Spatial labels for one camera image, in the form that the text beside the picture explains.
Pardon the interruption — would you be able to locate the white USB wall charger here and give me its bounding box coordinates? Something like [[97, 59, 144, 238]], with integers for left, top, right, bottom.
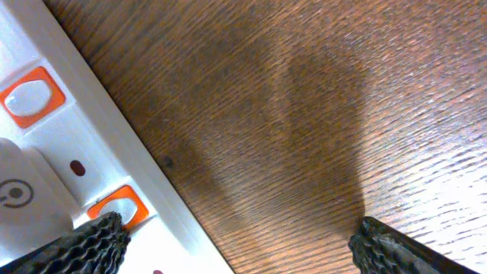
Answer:
[[1, 138, 81, 261]]

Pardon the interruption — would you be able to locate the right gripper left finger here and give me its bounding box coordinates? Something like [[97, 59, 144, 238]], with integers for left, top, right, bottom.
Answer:
[[1, 212, 131, 274]]

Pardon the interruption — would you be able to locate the white power strip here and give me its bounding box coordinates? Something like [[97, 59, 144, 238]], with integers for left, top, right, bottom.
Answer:
[[1, 1, 231, 273]]

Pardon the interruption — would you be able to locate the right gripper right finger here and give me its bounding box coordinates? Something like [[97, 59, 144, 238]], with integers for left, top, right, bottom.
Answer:
[[348, 216, 477, 274]]

